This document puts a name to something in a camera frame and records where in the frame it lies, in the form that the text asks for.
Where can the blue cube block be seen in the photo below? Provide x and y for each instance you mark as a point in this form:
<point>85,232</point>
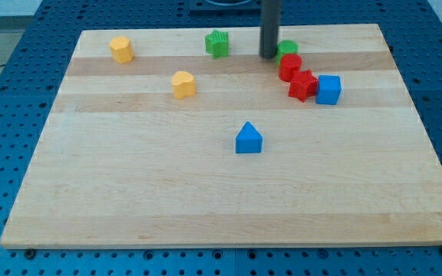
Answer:
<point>329,89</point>

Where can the blue triangle block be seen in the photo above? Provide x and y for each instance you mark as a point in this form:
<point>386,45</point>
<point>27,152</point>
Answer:
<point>248,140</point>

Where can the wooden board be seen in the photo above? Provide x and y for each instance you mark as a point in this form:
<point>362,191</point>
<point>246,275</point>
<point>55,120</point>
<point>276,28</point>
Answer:
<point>122,163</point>

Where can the yellow heart block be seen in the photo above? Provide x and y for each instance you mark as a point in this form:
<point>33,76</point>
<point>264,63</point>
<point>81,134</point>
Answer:
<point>184,85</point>

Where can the green star block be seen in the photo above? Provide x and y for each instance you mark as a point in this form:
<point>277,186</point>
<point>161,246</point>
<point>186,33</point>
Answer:
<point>217,44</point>

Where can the red star block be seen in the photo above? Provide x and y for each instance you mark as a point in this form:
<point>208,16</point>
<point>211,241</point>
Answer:
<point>303,85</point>

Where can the red cylinder block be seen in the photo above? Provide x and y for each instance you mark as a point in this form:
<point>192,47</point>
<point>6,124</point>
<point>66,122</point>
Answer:
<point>289,64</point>

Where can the green cylinder block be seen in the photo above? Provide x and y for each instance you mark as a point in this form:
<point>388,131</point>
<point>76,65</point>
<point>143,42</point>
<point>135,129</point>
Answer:
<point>285,47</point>

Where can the yellow hexagon block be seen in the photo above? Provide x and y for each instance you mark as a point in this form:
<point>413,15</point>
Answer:
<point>121,49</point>

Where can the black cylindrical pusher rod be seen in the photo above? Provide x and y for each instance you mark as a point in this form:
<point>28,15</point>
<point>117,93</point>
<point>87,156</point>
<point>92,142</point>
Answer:
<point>269,28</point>

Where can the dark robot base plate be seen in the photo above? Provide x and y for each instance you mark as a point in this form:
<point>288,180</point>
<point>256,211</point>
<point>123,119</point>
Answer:
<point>202,6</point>

